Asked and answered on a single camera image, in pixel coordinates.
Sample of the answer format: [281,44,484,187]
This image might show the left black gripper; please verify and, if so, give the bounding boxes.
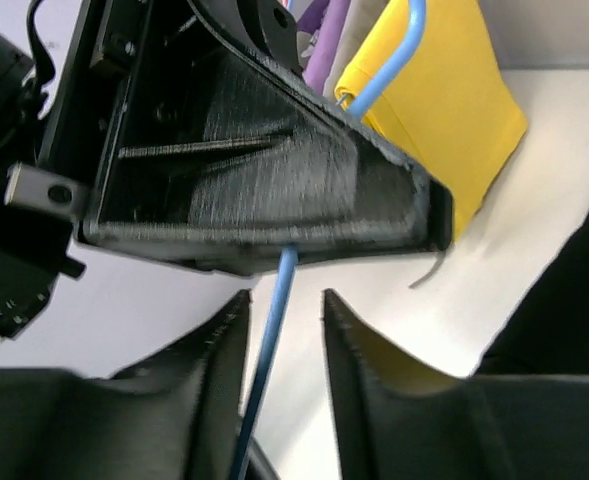
[3,1,154,240]

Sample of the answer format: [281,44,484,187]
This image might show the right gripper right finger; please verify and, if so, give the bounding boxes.
[322,289,589,479]

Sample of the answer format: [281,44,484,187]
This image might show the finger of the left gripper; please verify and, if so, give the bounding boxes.
[73,0,456,277]
[223,0,302,75]

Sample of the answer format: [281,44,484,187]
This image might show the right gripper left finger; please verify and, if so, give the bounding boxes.
[0,290,250,479]

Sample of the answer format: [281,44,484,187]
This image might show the light blue wire hanger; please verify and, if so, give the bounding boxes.
[229,0,427,480]

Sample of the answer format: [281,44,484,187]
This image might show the black trousers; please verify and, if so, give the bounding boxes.
[476,211,589,375]

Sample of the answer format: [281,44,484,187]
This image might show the purple trousers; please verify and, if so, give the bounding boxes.
[296,0,351,94]

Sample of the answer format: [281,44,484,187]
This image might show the yellow trousers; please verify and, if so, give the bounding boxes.
[364,0,527,236]

